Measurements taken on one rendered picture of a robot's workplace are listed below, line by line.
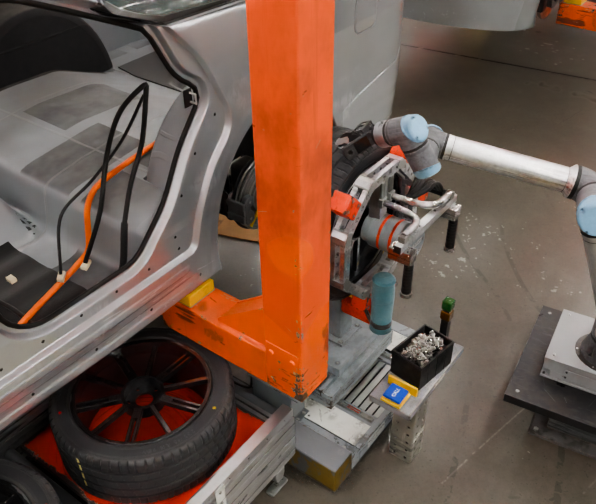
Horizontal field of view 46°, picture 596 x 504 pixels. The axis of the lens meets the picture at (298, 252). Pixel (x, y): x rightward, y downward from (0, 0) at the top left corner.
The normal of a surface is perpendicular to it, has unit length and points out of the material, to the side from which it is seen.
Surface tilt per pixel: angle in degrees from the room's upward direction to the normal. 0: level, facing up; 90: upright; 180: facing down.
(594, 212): 83
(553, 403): 0
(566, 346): 1
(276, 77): 90
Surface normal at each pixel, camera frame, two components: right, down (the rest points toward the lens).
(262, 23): -0.60, 0.49
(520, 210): -0.01, -0.80
